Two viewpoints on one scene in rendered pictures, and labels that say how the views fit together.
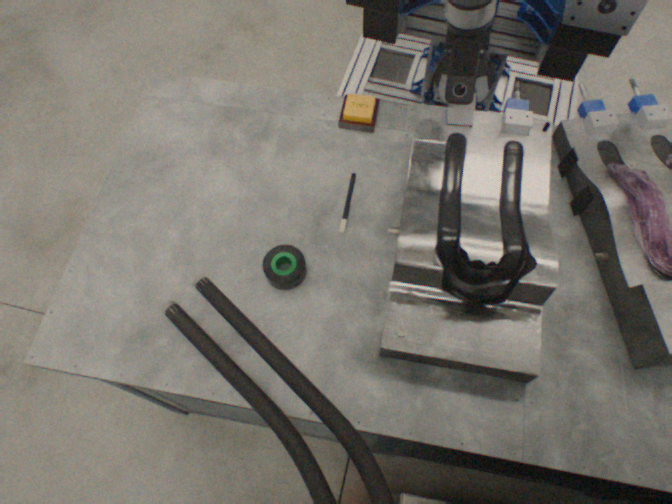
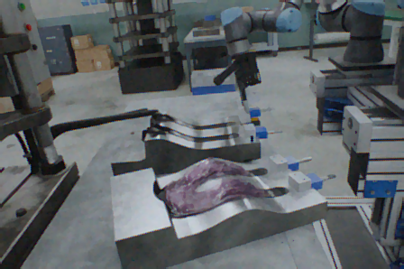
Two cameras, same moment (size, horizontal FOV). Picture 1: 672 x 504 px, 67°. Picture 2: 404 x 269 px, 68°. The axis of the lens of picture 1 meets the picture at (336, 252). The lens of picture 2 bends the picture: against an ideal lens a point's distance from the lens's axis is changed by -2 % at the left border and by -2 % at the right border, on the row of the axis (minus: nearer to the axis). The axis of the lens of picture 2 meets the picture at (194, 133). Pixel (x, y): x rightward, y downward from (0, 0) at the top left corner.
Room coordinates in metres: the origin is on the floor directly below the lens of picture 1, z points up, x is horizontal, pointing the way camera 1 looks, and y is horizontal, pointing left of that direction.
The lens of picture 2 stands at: (0.26, -1.26, 1.33)
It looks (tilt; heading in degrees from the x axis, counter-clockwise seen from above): 24 degrees down; 79
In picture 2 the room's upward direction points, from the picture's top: 6 degrees counter-clockwise
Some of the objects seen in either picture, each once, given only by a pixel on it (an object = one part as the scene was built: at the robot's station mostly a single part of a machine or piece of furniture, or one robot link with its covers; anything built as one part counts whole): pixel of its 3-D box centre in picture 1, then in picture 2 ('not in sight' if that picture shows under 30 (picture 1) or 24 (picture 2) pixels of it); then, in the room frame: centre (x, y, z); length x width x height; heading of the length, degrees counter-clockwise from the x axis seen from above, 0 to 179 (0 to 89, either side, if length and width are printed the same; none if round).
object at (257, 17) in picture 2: not in sight; (260, 21); (0.74, -0.20, 1.24); 0.11 x 0.11 x 0.08; 17
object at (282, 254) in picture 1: (284, 267); not in sight; (0.38, 0.10, 0.82); 0.08 x 0.08 x 0.04
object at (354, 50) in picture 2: not in sight; (363, 47); (1.21, -0.18, 1.09); 0.15 x 0.15 x 0.10
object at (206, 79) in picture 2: not in sight; (213, 77); (1.40, 2.89, 0.28); 0.61 x 0.41 x 0.15; 163
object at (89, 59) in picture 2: not in sight; (93, 52); (-0.49, 6.51, 0.42); 0.86 x 0.33 x 0.83; 163
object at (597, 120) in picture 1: (590, 108); (291, 163); (0.68, -0.54, 0.86); 0.13 x 0.05 x 0.05; 3
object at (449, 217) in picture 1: (484, 206); (188, 126); (0.43, -0.27, 0.92); 0.35 x 0.16 x 0.09; 166
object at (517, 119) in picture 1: (516, 107); (262, 133); (0.67, -0.38, 0.89); 0.13 x 0.05 x 0.05; 166
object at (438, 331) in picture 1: (472, 226); (186, 138); (0.42, -0.25, 0.87); 0.50 x 0.26 x 0.14; 166
